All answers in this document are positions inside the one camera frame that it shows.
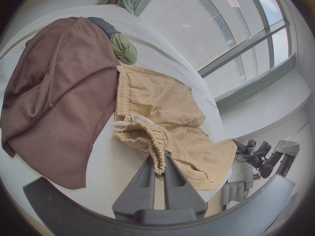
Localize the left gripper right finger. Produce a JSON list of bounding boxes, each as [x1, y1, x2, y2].
[[163, 153, 209, 215]]

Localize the window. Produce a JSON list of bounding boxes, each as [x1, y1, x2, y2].
[[133, 0, 296, 100]]

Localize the brown garment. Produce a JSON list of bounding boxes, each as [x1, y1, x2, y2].
[[1, 16, 118, 191]]

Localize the green garment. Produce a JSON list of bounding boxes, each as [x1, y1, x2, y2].
[[110, 33, 137, 65]]

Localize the black garment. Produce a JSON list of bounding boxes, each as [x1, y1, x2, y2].
[[87, 16, 121, 38]]

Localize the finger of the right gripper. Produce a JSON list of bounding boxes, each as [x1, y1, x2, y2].
[[233, 140, 245, 155]]

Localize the bed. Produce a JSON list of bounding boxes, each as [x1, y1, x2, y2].
[[0, 0, 237, 207]]

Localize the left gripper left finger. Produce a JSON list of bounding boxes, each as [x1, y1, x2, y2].
[[112, 155, 157, 216]]

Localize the tan shorts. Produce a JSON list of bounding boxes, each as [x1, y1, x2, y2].
[[111, 65, 237, 191]]

